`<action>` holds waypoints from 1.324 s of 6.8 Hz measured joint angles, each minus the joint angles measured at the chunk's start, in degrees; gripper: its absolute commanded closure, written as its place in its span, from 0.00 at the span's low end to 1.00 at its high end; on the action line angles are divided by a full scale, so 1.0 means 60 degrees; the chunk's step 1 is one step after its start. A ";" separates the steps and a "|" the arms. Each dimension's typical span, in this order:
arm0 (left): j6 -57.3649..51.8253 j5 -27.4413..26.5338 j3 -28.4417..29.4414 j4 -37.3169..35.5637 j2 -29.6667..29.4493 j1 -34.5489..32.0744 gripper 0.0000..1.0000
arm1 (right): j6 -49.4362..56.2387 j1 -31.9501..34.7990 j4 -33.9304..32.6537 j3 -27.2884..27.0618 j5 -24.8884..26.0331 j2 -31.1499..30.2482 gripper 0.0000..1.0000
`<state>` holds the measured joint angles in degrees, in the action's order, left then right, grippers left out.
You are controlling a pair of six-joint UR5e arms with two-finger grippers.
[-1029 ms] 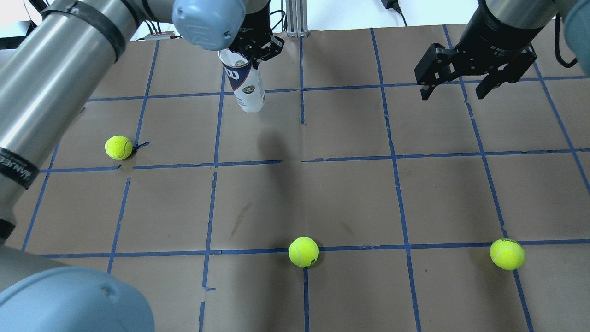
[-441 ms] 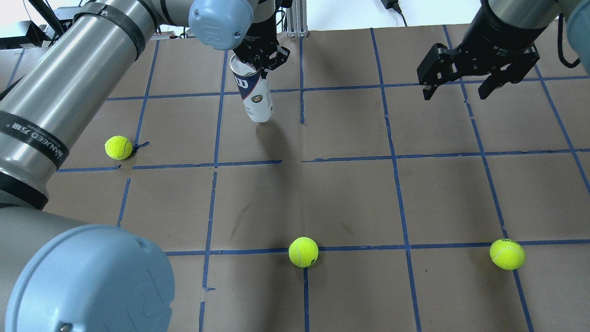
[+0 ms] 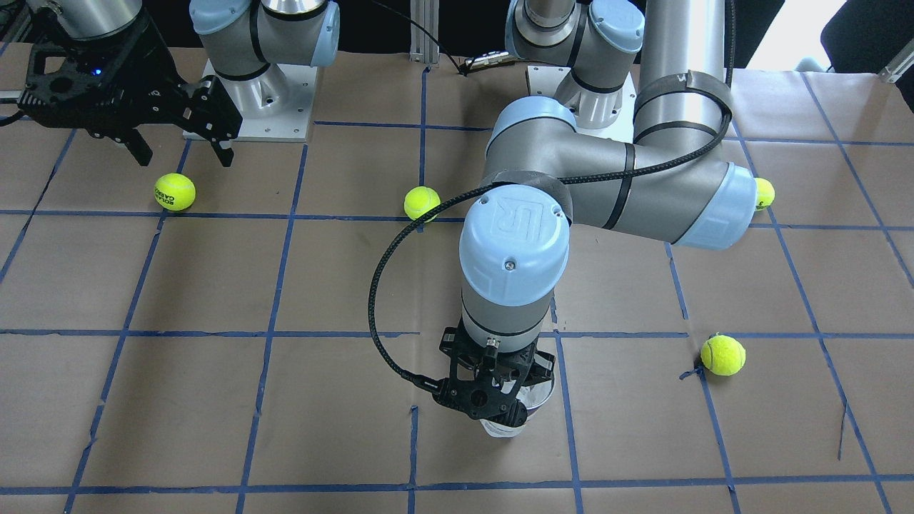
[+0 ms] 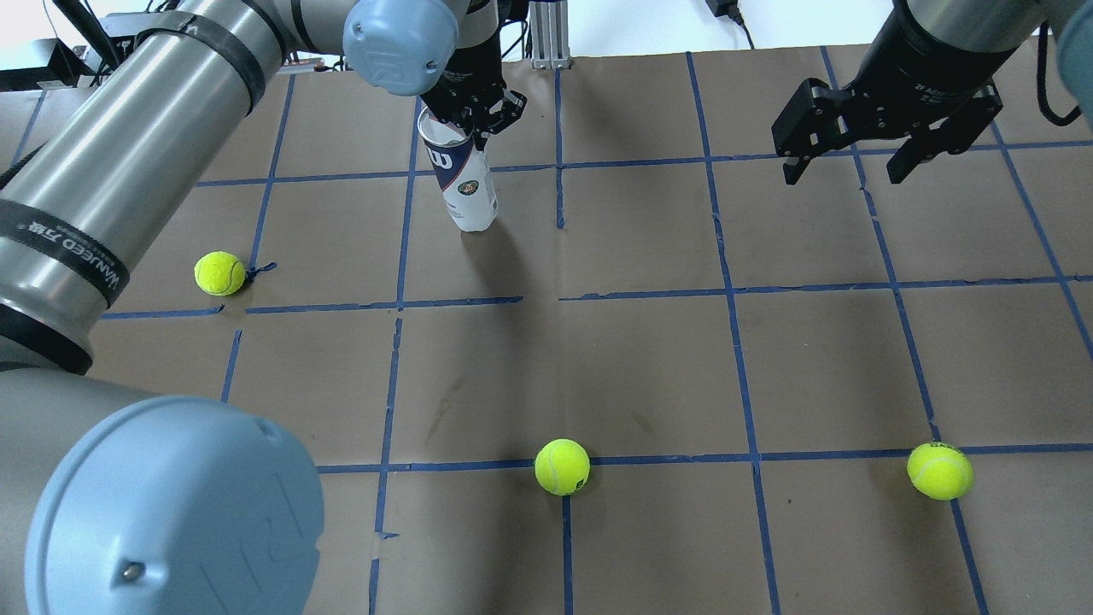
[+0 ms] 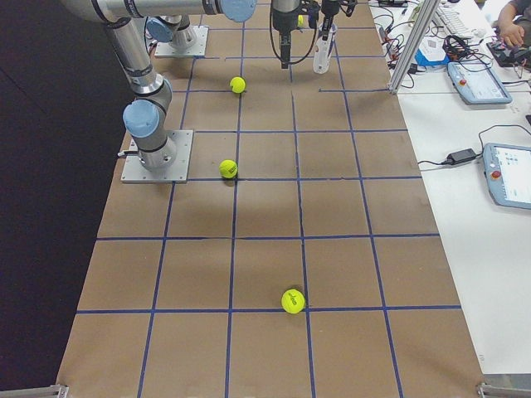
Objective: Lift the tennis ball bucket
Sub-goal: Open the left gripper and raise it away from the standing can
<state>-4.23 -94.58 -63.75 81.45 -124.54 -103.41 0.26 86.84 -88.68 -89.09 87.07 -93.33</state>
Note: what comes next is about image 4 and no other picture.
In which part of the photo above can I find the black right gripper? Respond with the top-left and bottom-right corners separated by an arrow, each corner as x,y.
769,13 -> 1004,185

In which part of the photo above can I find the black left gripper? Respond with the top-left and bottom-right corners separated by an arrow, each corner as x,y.
421,28 -> 528,152

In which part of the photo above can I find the white blue tennis ball can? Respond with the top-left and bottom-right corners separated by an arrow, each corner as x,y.
418,109 -> 497,232

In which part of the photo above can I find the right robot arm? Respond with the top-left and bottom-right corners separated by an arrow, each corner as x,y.
772,1 -> 1090,185

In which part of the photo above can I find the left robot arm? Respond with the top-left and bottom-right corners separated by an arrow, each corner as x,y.
3,1 -> 502,614

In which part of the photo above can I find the tennis ball front centre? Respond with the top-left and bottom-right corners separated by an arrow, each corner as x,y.
193,250 -> 247,296

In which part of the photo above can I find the tennis ball near base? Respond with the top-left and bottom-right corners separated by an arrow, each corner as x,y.
534,437 -> 591,497
906,441 -> 975,501

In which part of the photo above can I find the black power adapter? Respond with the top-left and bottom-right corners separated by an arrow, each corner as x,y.
705,0 -> 743,21

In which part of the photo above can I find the brown paper table mat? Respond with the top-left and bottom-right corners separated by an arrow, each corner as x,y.
91,42 -> 1090,614

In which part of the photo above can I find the aluminium frame post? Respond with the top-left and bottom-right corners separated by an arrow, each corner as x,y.
528,1 -> 571,70

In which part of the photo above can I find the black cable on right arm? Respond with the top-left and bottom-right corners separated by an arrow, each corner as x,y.
1035,24 -> 1081,127

